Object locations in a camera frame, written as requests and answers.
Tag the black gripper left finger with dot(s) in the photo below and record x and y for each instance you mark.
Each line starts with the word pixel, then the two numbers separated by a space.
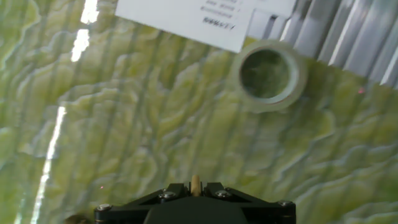
pixel 124 211

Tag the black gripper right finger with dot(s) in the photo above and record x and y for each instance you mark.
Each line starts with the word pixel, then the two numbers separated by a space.
pixel 267 211

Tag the thin wooden stick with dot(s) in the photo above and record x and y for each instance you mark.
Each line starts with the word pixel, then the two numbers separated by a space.
pixel 195 185

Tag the green marble pattern mat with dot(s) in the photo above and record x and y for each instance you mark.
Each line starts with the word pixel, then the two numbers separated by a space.
pixel 155 124

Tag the clear tape roll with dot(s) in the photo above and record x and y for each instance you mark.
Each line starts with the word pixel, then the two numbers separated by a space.
pixel 298 90

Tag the printed white paper sheet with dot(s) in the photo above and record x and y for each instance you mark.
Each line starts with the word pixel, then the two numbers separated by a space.
pixel 174 21

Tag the plain white paper sheet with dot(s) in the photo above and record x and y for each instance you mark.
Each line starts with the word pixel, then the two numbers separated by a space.
pixel 273 6

